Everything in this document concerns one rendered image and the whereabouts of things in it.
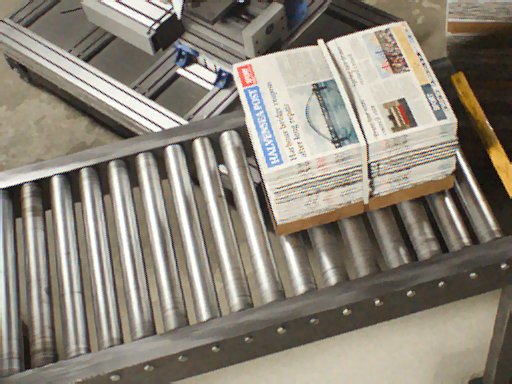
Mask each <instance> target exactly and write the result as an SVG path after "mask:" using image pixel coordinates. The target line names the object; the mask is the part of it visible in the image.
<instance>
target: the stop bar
mask: <svg viewBox="0 0 512 384"><path fill-rule="evenodd" d="M449 80H450V82H451V84H452V86H453V87H454V89H455V91H456V93H457V95H458V97H459V99H460V101H461V103H462V105H463V107H464V109H465V111H466V113H467V114H468V116H469V118H470V120H471V122H472V124H473V126H474V128H475V130H476V132H477V134H478V136H479V138H480V140H481V141H482V143H483V145H484V147H485V149H486V151H487V153H488V155H489V157H490V159H491V161H492V163H493V165H494V167H495V168H496V170H497V172H498V174H499V176H500V178H501V180H502V182H503V184H504V186H505V188H506V190H507V192H508V194H509V196H510V197H511V199H512V165H511V163H510V161H509V160H508V158H507V156H506V154H505V152H504V150H503V148H502V146H501V145H500V143H499V141H498V139H497V137H496V135H495V133H494V132H493V130H492V128H491V126H490V124H489V122H488V120H487V118H486V117H485V115H484V113H483V111H482V109H481V107H480V105H479V103H478V102H477V100H476V98H475V96H474V93H473V91H472V90H471V89H470V87H469V85H468V83H467V81H466V79H465V77H464V75H463V74H462V72H457V73H453V74H450V76H449Z"/></svg>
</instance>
